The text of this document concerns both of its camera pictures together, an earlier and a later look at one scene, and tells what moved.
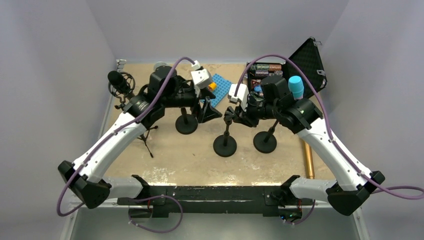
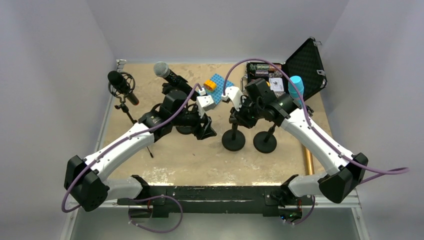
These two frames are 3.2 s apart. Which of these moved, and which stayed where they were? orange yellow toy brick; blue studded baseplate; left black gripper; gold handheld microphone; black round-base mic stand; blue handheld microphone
Moved: black round-base mic stand; left black gripper
Stayed: blue studded baseplate; blue handheld microphone; gold handheld microphone; orange yellow toy brick
